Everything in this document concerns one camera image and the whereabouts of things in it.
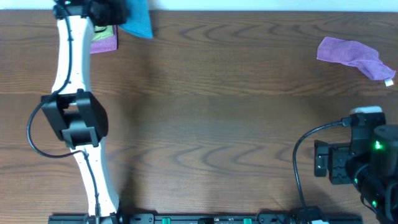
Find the blue cloth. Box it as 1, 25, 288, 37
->
119, 0, 153, 39

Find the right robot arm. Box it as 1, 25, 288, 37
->
314, 112, 397, 223

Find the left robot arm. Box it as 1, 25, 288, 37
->
39, 1, 129, 223

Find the folded green cloth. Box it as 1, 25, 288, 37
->
93, 26, 114, 41

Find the folded purple cloth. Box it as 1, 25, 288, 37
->
90, 26, 118, 54

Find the crumpled purple cloth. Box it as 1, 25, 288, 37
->
317, 37, 396, 86

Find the right black cable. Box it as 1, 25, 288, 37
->
292, 117, 354, 218

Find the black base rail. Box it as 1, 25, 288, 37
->
48, 212, 364, 224

